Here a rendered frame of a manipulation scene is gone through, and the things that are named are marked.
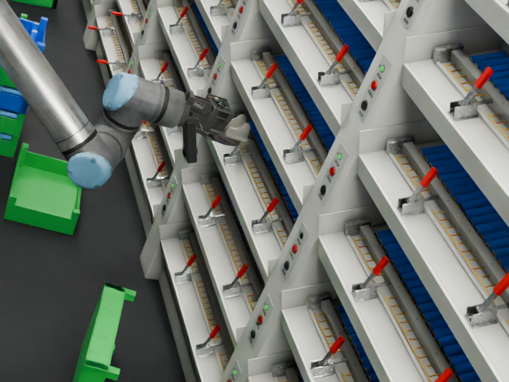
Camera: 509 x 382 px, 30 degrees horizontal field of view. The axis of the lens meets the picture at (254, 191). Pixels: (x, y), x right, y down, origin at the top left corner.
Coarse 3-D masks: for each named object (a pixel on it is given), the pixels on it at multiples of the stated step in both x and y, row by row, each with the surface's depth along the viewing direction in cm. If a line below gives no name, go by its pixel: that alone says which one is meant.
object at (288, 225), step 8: (256, 152) 231; (256, 160) 228; (264, 168) 225; (264, 176) 223; (264, 184) 223; (272, 184) 220; (264, 192) 220; (272, 192) 218; (272, 200) 218; (280, 200) 215; (280, 208) 213; (280, 216) 212; (288, 216) 211; (288, 224) 208; (288, 232) 207
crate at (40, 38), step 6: (18, 18) 292; (42, 18) 292; (24, 24) 293; (30, 24) 293; (42, 24) 292; (30, 30) 294; (42, 30) 293; (36, 36) 294; (42, 36) 290; (36, 42) 294; (42, 42) 278; (42, 48) 277
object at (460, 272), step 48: (384, 144) 172; (432, 144) 175; (384, 192) 163; (432, 192) 161; (480, 192) 160; (432, 240) 153; (480, 240) 149; (432, 288) 148; (480, 288) 143; (480, 336) 136
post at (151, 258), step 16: (240, 0) 236; (256, 0) 228; (256, 16) 230; (240, 32) 233; (256, 32) 233; (272, 32) 234; (224, 48) 241; (224, 64) 239; (208, 80) 248; (224, 80) 239; (224, 96) 242; (240, 96) 243; (208, 160) 252; (176, 176) 259; (176, 192) 257; (160, 208) 268; (176, 208) 259; (160, 224) 266; (160, 240) 264; (144, 256) 274; (160, 256) 267; (144, 272) 272; (160, 272) 271
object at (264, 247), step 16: (240, 112) 244; (208, 144) 245; (224, 176) 230; (240, 176) 227; (256, 176) 227; (240, 192) 222; (240, 208) 217; (256, 208) 217; (256, 240) 208; (272, 240) 208; (256, 256) 207; (272, 256) 204
